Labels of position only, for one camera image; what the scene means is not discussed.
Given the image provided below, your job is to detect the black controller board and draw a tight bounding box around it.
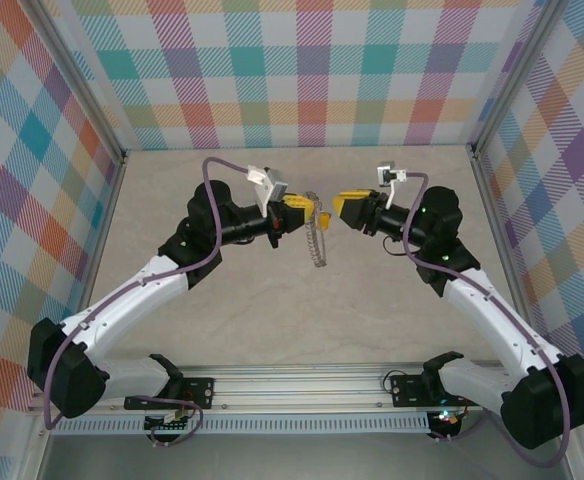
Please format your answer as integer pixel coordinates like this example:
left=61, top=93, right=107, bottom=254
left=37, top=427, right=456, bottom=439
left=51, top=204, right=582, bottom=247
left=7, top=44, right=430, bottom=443
left=427, top=408, right=468, bottom=437
left=143, top=412, right=193, bottom=434

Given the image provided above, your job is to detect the grey metal sheet panel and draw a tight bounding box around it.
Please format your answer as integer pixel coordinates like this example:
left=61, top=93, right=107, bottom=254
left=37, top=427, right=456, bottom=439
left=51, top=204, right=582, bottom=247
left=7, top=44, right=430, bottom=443
left=36, top=432, right=573, bottom=480

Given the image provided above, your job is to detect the white slotted cable duct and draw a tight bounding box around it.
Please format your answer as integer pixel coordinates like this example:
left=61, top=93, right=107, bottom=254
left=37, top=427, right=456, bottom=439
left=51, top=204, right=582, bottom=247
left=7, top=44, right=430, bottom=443
left=51, top=413, right=432, bottom=435

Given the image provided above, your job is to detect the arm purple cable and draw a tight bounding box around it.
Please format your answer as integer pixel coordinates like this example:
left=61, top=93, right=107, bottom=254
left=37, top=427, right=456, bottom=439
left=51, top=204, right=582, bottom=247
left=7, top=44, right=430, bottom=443
left=44, top=157, right=253, bottom=449
left=404, top=172, right=572, bottom=469

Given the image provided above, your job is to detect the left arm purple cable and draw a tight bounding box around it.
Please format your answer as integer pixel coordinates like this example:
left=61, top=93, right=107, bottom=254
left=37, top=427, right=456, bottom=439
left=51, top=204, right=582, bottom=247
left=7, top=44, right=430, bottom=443
left=44, top=157, right=253, bottom=449

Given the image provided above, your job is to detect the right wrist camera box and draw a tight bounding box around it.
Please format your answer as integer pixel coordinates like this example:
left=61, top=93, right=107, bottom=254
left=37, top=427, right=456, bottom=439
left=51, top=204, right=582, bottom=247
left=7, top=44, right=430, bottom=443
left=375, top=160, right=409, bottom=209

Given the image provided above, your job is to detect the metal keyring organiser disc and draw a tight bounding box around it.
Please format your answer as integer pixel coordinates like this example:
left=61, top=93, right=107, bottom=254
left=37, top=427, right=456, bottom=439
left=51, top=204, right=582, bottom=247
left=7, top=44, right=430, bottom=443
left=303, top=189, right=330, bottom=269

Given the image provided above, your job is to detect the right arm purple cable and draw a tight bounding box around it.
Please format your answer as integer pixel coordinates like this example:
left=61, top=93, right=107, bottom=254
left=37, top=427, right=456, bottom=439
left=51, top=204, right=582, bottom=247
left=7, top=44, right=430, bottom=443
left=404, top=172, right=572, bottom=469

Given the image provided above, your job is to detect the aluminium frame post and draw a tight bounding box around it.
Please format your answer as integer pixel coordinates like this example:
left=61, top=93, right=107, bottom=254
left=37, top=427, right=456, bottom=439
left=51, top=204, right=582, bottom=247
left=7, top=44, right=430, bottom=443
left=21, top=0, right=129, bottom=166
left=470, top=0, right=569, bottom=156

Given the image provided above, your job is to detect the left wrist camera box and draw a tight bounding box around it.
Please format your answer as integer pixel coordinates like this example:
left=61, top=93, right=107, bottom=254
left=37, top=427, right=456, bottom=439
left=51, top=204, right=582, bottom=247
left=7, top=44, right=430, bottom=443
left=245, top=166, right=289, bottom=217

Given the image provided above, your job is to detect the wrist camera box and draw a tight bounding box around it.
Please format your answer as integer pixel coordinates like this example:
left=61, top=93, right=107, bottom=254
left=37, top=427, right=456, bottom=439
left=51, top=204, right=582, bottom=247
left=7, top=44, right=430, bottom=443
left=245, top=166, right=289, bottom=217
left=375, top=160, right=409, bottom=209

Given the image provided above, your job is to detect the long aluminium base rail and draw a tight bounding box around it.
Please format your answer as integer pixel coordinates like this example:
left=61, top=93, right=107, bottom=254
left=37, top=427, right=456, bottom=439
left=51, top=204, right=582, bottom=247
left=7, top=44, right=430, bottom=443
left=27, top=363, right=579, bottom=415

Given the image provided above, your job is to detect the aluminium side rail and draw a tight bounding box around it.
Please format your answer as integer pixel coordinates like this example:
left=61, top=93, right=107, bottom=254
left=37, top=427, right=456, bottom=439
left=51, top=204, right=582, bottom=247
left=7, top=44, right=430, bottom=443
left=470, top=147, right=542, bottom=346
left=70, top=149, right=129, bottom=331

